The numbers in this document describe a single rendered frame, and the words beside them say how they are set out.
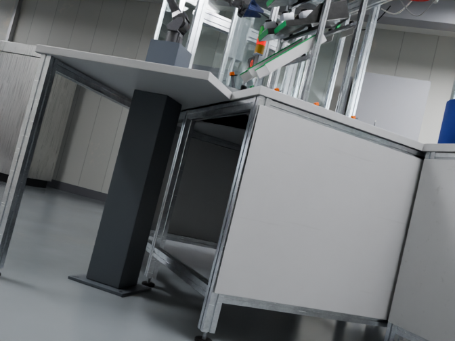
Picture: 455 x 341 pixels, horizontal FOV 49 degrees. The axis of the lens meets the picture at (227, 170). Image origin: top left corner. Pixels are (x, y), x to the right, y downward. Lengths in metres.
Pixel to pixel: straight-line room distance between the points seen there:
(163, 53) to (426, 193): 1.19
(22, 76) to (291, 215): 5.56
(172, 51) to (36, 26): 6.65
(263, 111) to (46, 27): 7.13
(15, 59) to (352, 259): 5.80
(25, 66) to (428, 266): 5.83
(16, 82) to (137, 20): 2.01
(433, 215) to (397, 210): 0.13
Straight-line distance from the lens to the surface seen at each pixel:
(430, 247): 1.92
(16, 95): 6.88
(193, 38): 3.54
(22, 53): 6.98
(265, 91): 1.65
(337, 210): 1.81
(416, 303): 1.94
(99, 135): 7.50
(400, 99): 6.07
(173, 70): 1.68
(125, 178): 2.10
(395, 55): 6.61
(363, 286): 1.94
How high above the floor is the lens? 0.48
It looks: 3 degrees up
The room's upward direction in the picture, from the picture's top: 14 degrees clockwise
